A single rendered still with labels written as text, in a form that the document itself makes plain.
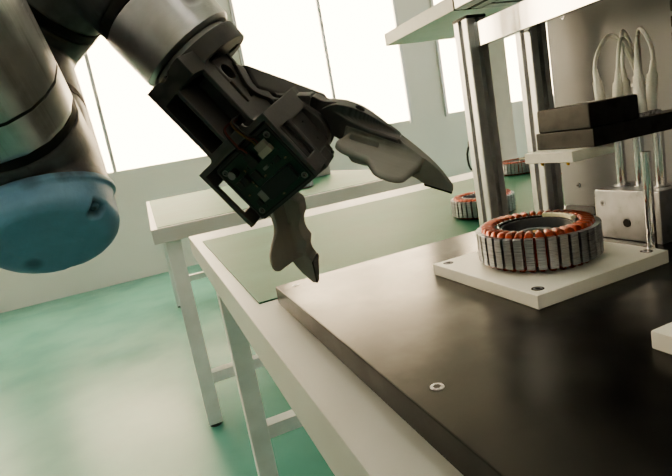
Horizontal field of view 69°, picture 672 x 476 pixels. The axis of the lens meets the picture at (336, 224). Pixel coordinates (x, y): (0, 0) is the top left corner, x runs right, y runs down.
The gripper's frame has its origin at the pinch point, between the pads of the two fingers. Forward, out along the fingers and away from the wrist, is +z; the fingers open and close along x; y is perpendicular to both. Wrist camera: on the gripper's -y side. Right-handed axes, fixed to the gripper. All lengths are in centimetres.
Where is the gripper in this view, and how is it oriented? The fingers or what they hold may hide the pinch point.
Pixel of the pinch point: (381, 236)
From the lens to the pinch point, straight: 41.7
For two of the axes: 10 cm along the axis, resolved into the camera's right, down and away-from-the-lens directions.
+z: 6.7, 7.1, 2.2
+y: -2.3, 4.9, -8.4
